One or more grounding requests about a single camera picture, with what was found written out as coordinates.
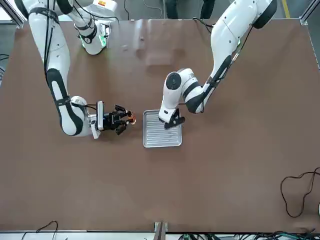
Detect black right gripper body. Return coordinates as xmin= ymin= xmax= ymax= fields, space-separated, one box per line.
xmin=102 ymin=111 xmax=119 ymax=132

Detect silver ribbed metal tray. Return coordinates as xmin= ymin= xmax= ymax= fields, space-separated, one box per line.
xmin=142 ymin=108 xmax=183 ymax=149

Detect white cabinet with warning label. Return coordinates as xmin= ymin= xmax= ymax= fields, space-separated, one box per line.
xmin=90 ymin=0 xmax=118 ymax=20

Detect black base power cable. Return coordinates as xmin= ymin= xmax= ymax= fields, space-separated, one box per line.
xmin=191 ymin=16 xmax=218 ymax=36

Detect black floor cable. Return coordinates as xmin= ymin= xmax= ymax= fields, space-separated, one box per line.
xmin=123 ymin=0 xmax=131 ymax=21

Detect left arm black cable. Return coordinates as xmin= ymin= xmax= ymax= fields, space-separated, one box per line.
xmin=178 ymin=23 xmax=254 ymax=113

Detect aluminium frame post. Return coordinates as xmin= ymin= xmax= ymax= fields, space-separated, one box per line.
xmin=153 ymin=221 xmax=170 ymax=240

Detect thin black lamp cable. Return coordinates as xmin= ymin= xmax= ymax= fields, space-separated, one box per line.
xmin=279 ymin=166 xmax=320 ymax=218

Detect aluminium frame profile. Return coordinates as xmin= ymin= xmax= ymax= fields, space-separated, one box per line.
xmin=0 ymin=0 xmax=26 ymax=29
xmin=299 ymin=0 xmax=320 ymax=26

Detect tangled black cables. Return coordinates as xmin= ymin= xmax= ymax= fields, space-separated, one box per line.
xmin=177 ymin=228 xmax=320 ymax=240

